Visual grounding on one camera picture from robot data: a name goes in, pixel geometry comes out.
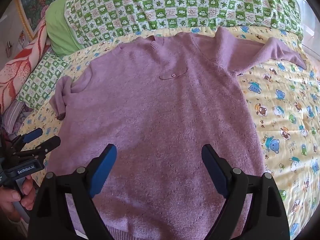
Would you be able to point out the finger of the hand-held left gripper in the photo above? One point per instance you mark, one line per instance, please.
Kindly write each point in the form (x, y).
(50, 143)
(33, 133)

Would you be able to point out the purple knit sweater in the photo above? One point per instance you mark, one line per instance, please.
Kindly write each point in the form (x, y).
(160, 105)

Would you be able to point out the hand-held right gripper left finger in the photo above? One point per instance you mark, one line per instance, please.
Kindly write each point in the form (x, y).
(105, 170)

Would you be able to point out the gold framed wall picture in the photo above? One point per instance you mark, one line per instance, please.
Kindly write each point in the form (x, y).
(37, 0)

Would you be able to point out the green checked quilt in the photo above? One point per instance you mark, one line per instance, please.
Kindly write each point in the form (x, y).
(175, 5)

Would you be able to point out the grey striped cloth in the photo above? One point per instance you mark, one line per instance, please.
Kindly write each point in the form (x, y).
(15, 115)

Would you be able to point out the plain green cloth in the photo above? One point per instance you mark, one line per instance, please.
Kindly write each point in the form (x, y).
(60, 30)

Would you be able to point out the yellow bear print bed sheet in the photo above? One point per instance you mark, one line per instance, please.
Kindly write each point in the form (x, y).
(287, 130)

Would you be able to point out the small green checked pillow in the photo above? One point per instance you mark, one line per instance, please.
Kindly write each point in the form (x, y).
(42, 77)

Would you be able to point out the person's left hand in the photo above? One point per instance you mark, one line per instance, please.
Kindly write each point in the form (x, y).
(27, 192)

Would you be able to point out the red floral blanket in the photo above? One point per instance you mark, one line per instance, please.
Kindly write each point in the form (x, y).
(20, 67)

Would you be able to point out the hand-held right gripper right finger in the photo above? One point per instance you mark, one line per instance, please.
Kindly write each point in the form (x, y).
(215, 172)

